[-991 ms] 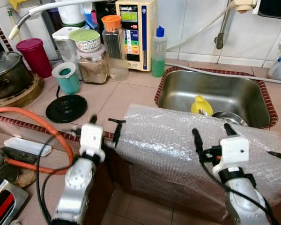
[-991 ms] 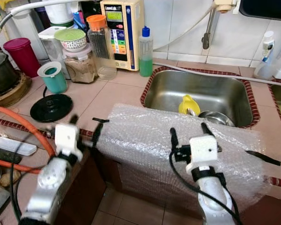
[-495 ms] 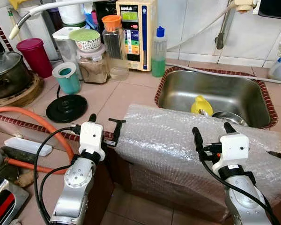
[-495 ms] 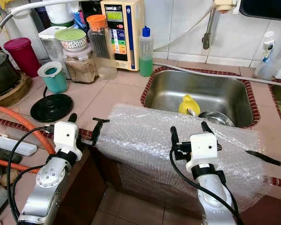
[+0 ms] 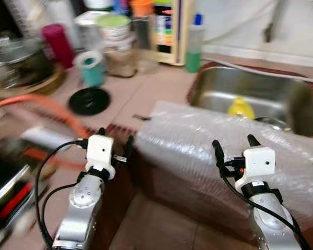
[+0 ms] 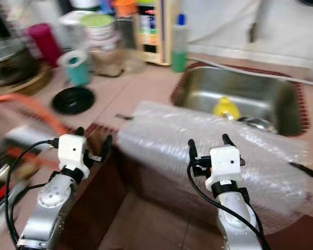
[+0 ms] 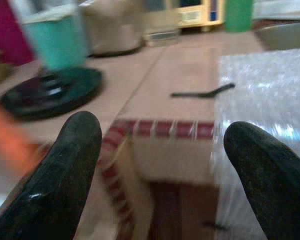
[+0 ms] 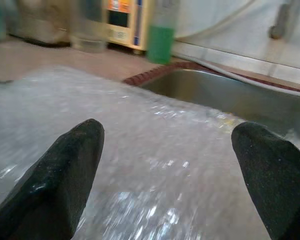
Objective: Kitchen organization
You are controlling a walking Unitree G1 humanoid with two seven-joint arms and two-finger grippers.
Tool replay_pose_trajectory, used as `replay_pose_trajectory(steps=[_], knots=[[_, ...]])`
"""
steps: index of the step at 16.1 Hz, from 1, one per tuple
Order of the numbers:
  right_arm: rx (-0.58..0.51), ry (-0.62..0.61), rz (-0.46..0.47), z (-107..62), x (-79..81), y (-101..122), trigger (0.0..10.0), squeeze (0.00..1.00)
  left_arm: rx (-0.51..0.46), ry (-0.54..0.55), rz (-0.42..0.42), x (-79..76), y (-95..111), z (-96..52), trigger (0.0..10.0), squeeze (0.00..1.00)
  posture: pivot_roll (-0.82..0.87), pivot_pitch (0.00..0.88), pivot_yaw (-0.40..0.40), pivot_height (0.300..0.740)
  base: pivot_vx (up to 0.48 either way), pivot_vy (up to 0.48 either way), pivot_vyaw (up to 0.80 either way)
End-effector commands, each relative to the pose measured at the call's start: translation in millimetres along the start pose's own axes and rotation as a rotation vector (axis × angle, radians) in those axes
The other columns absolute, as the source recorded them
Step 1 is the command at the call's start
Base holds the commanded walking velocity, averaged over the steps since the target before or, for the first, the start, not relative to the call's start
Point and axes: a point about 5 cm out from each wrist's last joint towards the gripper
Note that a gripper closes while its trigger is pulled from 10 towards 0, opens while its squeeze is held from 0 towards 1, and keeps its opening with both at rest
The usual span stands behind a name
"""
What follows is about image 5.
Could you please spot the yellow bowl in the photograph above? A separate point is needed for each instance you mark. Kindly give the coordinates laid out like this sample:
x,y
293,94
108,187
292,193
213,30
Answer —
x,y
241,109

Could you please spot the short black tape strip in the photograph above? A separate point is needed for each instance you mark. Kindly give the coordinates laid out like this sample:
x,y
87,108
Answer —
x,y
141,117

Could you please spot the black round disc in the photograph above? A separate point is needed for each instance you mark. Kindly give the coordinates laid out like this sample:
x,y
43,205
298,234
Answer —
x,y
88,101

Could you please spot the clear bubble wrap sheet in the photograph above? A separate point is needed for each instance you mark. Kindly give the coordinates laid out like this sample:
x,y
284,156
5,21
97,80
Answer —
x,y
188,140

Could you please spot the white power strip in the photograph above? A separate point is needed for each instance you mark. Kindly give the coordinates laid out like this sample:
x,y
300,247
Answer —
x,y
41,138

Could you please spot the teal cup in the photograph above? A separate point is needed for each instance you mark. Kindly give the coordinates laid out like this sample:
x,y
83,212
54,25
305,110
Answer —
x,y
91,73

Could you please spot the steel sink basin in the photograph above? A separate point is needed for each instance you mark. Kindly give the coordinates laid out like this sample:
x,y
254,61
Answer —
x,y
224,88

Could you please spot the glass jar brown powder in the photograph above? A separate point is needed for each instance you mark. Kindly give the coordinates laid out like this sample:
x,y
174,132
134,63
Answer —
x,y
120,65

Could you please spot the woven trivet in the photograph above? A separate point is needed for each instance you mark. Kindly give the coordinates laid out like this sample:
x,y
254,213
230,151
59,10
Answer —
x,y
41,86

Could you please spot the magenta container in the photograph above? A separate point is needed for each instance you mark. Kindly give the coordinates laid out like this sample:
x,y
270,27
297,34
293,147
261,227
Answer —
x,y
57,47

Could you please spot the green soap bottle blue cap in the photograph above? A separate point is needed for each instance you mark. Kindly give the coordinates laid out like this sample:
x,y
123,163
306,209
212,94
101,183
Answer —
x,y
194,60

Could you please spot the clear pitcher white lid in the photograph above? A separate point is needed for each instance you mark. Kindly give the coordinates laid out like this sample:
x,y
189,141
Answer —
x,y
86,31

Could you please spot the pot with glass lid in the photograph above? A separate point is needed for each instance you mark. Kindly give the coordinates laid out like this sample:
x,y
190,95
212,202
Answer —
x,y
18,60

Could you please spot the patterned bowl green lid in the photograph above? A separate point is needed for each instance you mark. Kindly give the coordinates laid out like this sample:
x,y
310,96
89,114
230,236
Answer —
x,y
113,22

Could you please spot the beige water ionizer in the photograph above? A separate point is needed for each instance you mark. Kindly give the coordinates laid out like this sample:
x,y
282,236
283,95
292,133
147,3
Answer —
x,y
169,36

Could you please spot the clear jar orange lid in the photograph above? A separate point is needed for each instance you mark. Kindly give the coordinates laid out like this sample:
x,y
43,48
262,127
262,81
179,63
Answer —
x,y
142,8

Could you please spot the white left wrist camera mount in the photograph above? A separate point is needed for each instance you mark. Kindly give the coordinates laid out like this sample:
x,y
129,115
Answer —
x,y
100,153

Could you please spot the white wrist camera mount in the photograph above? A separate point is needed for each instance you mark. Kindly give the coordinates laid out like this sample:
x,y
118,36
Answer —
x,y
256,166
100,153

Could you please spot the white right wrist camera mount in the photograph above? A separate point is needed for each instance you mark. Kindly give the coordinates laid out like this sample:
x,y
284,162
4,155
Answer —
x,y
256,166

